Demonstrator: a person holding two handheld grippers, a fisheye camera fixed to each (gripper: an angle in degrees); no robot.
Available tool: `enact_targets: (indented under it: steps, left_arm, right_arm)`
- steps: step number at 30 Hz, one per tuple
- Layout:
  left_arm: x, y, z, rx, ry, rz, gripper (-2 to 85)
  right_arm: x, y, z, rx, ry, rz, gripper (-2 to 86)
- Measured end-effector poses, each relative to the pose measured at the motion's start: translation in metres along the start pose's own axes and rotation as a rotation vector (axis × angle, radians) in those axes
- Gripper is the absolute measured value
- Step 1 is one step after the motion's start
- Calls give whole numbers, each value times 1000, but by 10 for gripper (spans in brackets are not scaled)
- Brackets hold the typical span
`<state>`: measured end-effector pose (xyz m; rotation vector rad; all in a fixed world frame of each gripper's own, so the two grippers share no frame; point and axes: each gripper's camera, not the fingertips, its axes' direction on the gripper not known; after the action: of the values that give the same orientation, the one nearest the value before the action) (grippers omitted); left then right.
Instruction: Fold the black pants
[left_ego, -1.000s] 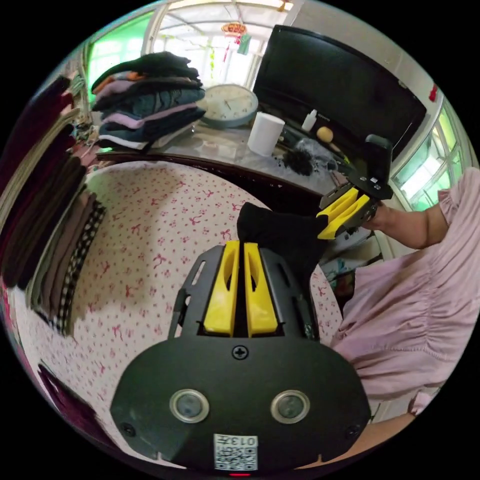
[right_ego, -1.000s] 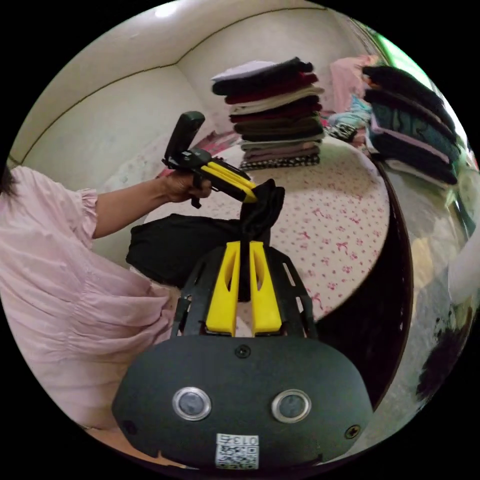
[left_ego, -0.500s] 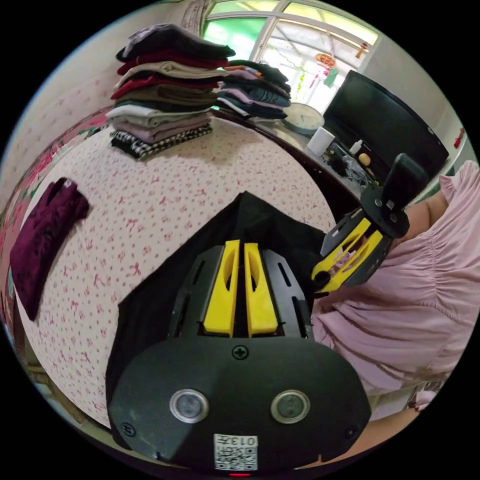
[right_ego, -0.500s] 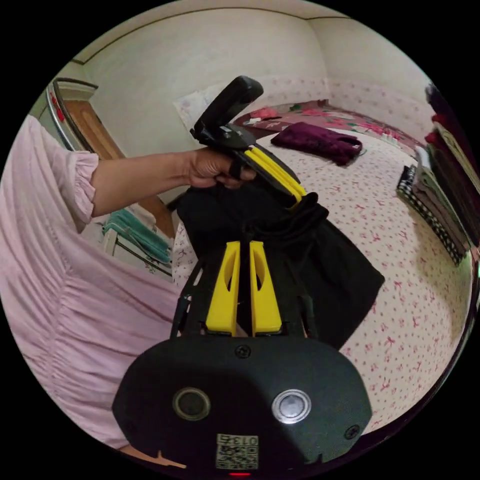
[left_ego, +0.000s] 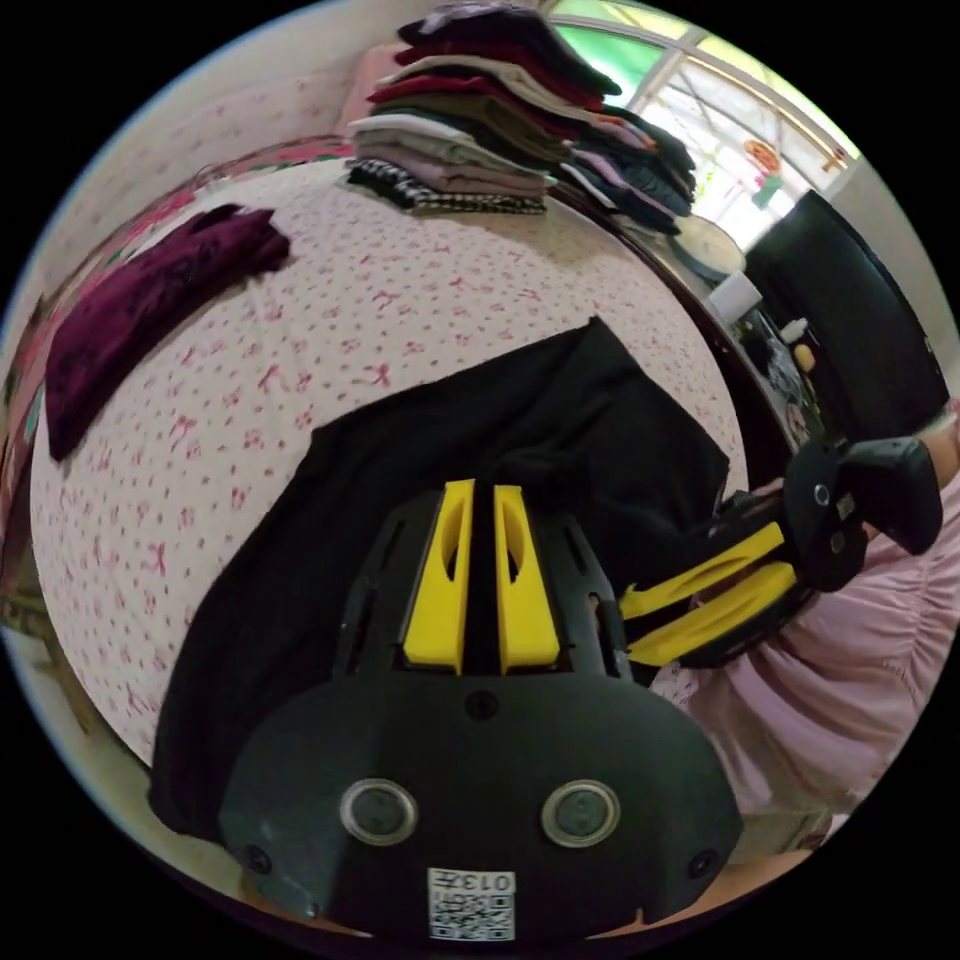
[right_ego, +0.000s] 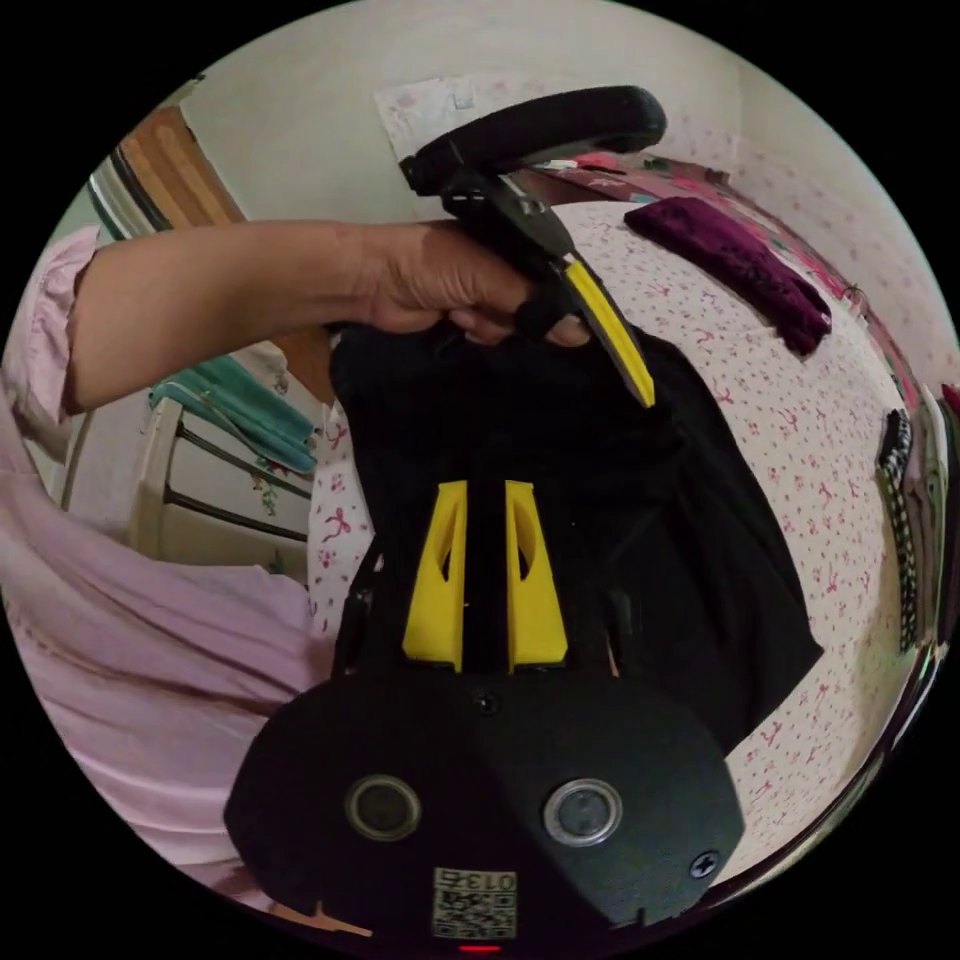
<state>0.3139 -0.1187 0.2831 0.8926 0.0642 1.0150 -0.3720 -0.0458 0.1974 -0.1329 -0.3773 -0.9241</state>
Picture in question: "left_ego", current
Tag window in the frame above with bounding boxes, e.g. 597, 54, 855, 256
545, 0, 864, 253

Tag person's right hand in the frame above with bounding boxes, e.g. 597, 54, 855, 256
923, 399, 960, 460

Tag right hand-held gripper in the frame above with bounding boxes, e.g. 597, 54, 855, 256
619, 439, 873, 670

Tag black cupboard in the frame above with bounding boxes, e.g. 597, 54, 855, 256
744, 189, 952, 438

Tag pile of clothes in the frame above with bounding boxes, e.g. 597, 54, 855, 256
553, 103, 700, 238
345, 2, 625, 220

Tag bed with pink printed sheet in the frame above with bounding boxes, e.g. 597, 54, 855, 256
0, 133, 753, 774

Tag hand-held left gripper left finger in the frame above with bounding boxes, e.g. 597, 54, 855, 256
402, 478, 476, 674

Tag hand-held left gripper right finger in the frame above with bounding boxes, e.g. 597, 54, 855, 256
492, 484, 561, 675

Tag dark purple velvet garment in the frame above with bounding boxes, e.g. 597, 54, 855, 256
43, 202, 293, 463

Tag black pants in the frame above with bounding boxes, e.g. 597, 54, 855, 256
146, 314, 733, 846

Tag person's body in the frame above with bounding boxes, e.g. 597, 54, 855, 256
648, 448, 960, 853

